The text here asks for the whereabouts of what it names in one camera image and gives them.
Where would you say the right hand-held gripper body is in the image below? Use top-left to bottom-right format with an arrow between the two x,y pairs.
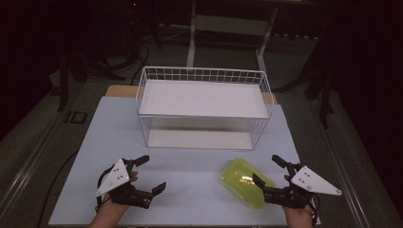
262,162 -> 343,210

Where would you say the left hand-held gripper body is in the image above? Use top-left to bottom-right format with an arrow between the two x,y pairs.
95,158 -> 155,210

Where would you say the white wire shelf rack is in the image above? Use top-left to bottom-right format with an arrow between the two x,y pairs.
135,66 -> 276,152

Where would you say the person's left hand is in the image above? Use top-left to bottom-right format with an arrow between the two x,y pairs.
100,170 -> 140,219

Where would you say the person's right hand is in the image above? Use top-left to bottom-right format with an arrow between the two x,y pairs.
282,175 -> 316,220

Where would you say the pale blue table mat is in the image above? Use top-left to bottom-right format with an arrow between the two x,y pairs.
48,95 -> 321,228

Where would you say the black metal stand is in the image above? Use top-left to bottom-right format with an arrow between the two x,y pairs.
303,60 -> 337,129
56,51 -> 88,112

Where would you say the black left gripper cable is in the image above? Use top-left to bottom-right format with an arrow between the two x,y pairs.
94,164 -> 117,213

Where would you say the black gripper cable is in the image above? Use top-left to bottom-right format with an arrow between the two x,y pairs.
94,164 -> 117,213
310,193 -> 319,226

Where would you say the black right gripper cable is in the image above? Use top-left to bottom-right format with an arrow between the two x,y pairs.
310,193 -> 319,226

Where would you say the metal floor rail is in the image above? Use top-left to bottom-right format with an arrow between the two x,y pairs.
309,100 -> 369,228
0,119 -> 65,217

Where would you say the black floor socket frame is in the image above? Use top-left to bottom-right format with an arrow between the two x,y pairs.
64,110 -> 88,125

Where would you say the bundle of black cables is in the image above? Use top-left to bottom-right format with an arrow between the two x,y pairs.
107,40 -> 152,86

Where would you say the white metal stand frame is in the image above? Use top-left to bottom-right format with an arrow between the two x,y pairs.
185,0 -> 279,75

